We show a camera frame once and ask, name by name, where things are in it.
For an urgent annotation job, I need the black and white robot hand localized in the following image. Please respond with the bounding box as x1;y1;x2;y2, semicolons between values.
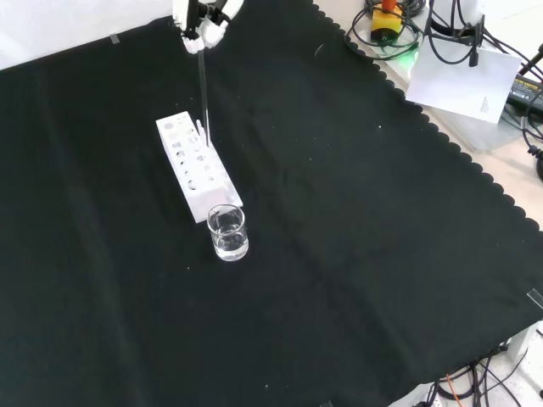
171;0;245;54

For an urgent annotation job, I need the clear glass rod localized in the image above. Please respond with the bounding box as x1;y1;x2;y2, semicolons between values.
197;47;212;147

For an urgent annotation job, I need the white test tube rack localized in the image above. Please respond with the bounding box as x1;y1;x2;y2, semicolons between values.
154;110;244;225

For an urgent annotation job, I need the clear glass beaker with water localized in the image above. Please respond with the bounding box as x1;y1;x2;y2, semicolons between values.
206;203;250;263

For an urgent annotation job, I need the yellow stop button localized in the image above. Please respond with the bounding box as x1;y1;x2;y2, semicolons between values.
370;0;404;47

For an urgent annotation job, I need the black bench cloth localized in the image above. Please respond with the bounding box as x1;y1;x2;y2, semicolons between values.
0;0;543;407

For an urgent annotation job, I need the white paper sheet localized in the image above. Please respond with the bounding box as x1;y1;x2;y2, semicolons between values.
405;43;523;125

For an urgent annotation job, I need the black power adapter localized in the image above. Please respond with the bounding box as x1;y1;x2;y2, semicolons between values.
503;73;543;113

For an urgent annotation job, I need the black cable with plug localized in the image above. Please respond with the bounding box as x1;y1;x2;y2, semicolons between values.
426;0;489;69

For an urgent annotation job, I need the orange floor cable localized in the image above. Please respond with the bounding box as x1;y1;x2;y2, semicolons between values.
444;372;468;403

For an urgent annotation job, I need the black floor cable tangle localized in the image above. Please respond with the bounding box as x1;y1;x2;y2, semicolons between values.
423;345;543;407

